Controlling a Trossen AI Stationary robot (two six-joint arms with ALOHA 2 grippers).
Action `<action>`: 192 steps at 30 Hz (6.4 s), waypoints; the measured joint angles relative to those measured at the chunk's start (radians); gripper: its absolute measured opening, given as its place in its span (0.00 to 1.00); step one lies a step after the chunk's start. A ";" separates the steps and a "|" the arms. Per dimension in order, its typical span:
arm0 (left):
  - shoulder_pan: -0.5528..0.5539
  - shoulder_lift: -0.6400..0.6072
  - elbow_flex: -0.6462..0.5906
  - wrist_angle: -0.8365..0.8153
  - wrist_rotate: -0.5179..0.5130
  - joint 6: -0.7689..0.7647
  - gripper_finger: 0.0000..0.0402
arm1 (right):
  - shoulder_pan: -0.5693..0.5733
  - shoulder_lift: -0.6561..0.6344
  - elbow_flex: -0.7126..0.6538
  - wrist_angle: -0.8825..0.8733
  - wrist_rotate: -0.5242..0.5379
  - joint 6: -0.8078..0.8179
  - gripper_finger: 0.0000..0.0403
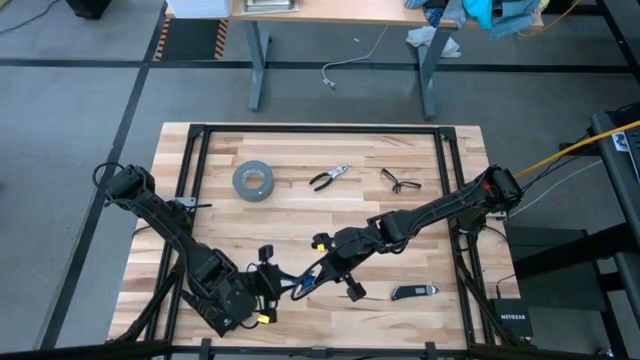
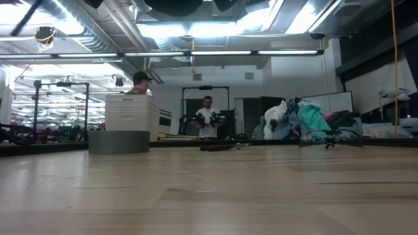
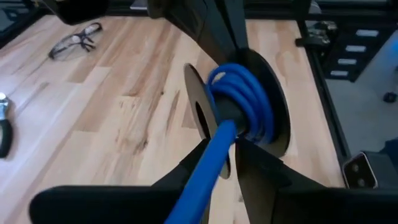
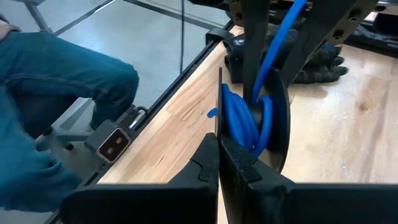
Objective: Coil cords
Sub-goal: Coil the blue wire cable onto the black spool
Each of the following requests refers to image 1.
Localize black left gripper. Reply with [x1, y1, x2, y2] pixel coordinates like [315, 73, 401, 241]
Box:
[255, 264, 303, 307]

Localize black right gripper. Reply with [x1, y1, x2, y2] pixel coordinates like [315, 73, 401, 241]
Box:
[301, 228, 374, 292]

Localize black cable spool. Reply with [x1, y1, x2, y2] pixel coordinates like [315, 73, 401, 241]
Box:
[291, 269, 321, 301]

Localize black utility knife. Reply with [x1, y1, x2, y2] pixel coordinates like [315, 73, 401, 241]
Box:
[390, 283, 441, 302]

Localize clear safety glasses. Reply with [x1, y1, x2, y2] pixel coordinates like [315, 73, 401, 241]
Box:
[379, 167, 423, 195]

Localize white cloth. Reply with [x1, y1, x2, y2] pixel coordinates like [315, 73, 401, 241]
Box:
[404, 25, 462, 60]

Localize black mat hazard stripes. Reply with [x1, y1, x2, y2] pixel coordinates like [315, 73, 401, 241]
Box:
[152, 18, 229, 62]

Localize wooden desk grey legs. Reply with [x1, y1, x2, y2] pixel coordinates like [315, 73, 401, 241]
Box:
[164, 0, 545, 121]

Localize stack of books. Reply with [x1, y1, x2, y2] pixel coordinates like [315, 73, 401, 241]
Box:
[239, 0, 301, 16]

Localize blue plaid shirt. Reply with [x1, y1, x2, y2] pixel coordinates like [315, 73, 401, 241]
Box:
[403, 0, 446, 27]

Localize teal garment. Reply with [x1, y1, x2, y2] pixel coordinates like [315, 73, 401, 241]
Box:
[460, 0, 494, 30]

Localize blue denim garment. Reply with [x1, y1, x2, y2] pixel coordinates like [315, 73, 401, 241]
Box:
[442, 0, 544, 40]

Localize black box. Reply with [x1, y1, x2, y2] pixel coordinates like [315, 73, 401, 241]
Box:
[64, 0, 112, 20]

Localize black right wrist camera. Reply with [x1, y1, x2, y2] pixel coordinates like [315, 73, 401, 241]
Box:
[311, 231, 332, 254]

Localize grey duct tape roll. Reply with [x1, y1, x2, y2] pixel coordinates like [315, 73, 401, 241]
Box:
[231, 159, 275, 203]

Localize black-handled pliers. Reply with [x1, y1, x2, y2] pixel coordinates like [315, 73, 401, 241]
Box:
[308, 162, 351, 193]

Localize black aluminium table frame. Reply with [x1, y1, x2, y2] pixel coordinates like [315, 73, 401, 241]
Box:
[105, 123, 539, 360]

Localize white cable with plug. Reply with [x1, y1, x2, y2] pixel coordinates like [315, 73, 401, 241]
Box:
[320, 23, 390, 91]

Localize black Netgear network switch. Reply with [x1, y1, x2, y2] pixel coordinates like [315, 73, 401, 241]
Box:
[488, 297, 534, 339]

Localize thin white cable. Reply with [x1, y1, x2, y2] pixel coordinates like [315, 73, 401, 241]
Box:
[507, 158, 604, 219]

